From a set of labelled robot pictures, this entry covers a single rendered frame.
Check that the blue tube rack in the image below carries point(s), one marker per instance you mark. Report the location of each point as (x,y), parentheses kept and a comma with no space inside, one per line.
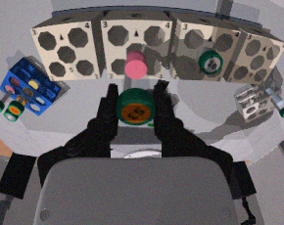
(23,71)

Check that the beige bucket adapter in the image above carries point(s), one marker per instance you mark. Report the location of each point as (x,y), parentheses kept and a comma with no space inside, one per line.
(203,32)
(254,65)
(72,31)
(140,35)

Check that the white tube rack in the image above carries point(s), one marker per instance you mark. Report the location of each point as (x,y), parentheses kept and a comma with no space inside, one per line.
(253,100)

